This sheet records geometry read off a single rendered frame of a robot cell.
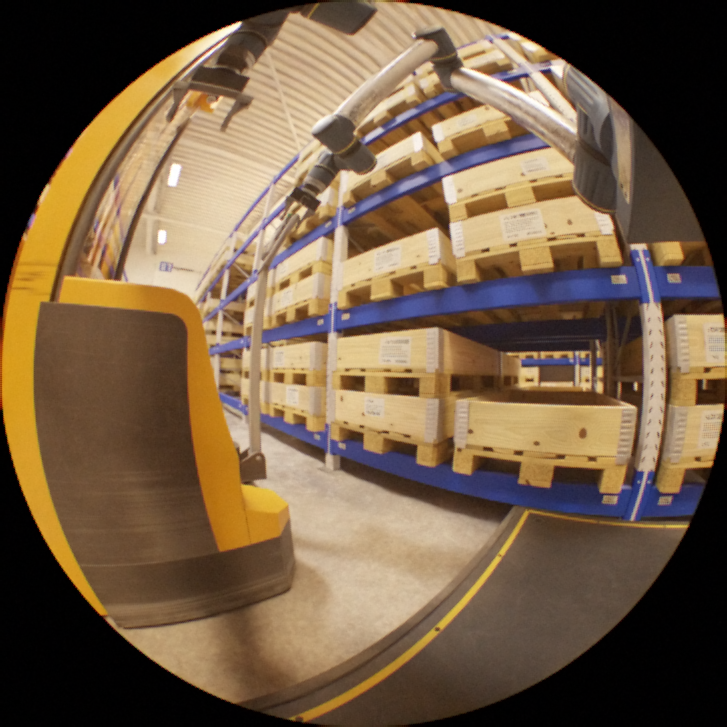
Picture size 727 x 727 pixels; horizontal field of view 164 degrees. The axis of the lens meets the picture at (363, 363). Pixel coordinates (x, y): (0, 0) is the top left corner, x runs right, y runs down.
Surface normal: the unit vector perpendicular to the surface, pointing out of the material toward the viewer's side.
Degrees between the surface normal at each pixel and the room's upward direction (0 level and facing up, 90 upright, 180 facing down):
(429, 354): 90
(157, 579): 90
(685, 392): 90
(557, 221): 90
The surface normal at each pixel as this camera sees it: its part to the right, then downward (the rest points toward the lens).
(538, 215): -0.70, -0.05
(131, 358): 0.72, -0.01
